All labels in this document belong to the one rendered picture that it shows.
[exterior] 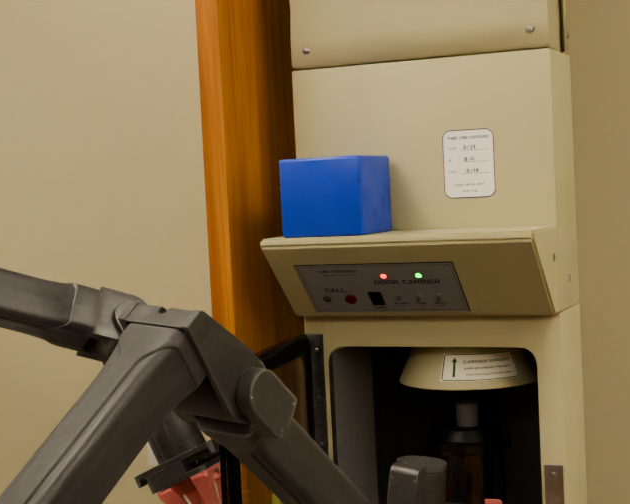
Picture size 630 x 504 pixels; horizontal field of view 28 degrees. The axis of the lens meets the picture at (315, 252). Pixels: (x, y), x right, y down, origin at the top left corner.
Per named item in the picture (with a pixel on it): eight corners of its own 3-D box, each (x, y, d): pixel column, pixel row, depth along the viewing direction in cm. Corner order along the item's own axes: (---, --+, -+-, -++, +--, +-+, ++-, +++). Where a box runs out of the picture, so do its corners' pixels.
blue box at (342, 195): (315, 233, 153) (312, 159, 153) (393, 230, 149) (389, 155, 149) (281, 238, 144) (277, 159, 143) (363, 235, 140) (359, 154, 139)
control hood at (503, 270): (301, 314, 155) (297, 233, 155) (562, 312, 143) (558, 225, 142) (261, 325, 145) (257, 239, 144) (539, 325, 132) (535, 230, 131)
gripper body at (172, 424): (164, 480, 142) (136, 420, 142) (239, 443, 139) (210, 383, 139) (139, 493, 135) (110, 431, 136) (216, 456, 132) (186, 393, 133)
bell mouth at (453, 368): (424, 367, 169) (422, 327, 169) (554, 369, 162) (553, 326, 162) (379, 389, 153) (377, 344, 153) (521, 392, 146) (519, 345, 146)
